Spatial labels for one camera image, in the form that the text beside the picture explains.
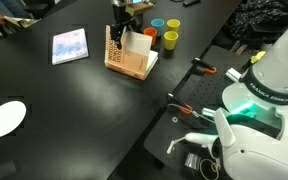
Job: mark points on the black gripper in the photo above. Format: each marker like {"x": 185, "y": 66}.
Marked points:
{"x": 122, "y": 19}

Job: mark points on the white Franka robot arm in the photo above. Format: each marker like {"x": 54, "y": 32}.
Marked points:
{"x": 236, "y": 88}

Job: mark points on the light blue paperback book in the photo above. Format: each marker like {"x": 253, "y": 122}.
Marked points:
{"x": 69, "y": 46}

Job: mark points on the orange cup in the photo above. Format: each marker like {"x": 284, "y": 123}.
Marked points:
{"x": 152, "y": 32}

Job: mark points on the blue cup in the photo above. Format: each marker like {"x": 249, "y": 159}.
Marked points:
{"x": 158, "y": 24}

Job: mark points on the yellow cup near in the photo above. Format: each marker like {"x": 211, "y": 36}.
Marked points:
{"x": 170, "y": 39}

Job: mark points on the yellow cup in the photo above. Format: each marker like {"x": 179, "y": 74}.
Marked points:
{"x": 173, "y": 25}
{"x": 170, "y": 39}

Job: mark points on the yellow cup far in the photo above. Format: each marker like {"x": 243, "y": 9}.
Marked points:
{"x": 173, "y": 25}

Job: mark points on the orange black clamp far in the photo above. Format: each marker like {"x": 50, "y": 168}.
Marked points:
{"x": 202, "y": 66}

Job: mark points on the orange black clamp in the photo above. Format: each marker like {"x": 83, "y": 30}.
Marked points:
{"x": 202, "y": 66}
{"x": 175, "y": 102}

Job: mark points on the orange black clamp near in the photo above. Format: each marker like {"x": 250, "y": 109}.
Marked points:
{"x": 175, "y": 102}

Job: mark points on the black perforated mounting board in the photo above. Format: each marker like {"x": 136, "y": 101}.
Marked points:
{"x": 197, "y": 110}

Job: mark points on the person in grey sweater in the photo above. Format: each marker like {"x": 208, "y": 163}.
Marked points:
{"x": 12, "y": 8}

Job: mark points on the dark patterned cloth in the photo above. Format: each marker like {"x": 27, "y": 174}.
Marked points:
{"x": 256, "y": 12}

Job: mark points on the white paper plate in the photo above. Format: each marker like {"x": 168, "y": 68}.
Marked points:
{"x": 11, "y": 116}

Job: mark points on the small plastic bag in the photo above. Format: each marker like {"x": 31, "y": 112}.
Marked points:
{"x": 192, "y": 161}

